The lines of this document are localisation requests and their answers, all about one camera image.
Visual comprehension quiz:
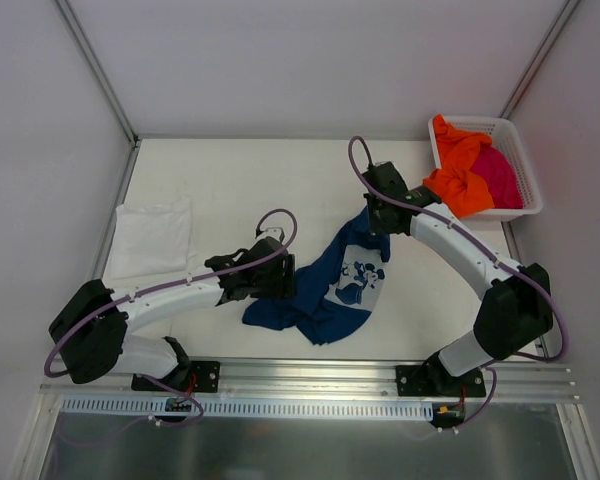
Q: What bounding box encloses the blue printed t shirt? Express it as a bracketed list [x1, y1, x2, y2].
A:
[242, 210, 391, 345]

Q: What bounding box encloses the orange t shirt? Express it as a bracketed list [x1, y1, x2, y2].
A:
[423, 114, 495, 218]

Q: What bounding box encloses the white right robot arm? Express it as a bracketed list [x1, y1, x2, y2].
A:
[362, 162, 553, 396]

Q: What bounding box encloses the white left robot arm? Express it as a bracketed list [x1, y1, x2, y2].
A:
[45, 236, 295, 391]

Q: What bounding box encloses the pink t shirt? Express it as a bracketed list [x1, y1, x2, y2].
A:
[471, 145, 524, 209]

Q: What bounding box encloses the folded white t shirt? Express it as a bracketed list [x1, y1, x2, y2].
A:
[105, 196, 198, 280]

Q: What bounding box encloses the white plastic basket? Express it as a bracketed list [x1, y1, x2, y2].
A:
[428, 115, 542, 222]

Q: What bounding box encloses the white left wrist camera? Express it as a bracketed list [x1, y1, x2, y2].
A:
[256, 227, 285, 244]

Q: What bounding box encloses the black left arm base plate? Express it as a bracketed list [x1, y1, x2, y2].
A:
[131, 360, 221, 393]

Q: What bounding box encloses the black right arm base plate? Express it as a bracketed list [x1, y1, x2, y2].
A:
[395, 364, 486, 398]

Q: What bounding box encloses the aluminium mounting rail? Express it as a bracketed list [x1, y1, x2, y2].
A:
[39, 355, 579, 404]

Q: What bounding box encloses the white slotted cable duct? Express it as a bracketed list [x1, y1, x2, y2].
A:
[61, 395, 434, 422]

